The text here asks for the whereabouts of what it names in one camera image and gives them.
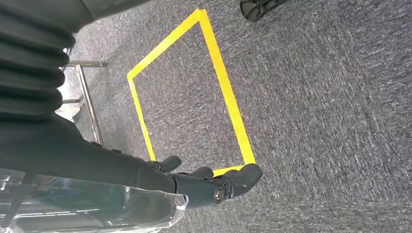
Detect stainless steel workbench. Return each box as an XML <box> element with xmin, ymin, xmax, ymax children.
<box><xmin>57</xmin><ymin>47</ymin><xmax>108</xmax><ymax>147</ymax></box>

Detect yellow floor tape square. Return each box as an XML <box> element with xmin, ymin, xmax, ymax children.
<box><xmin>127</xmin><ymin>8</ymin><xmax>257</xmax><ymax>177</ymax></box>

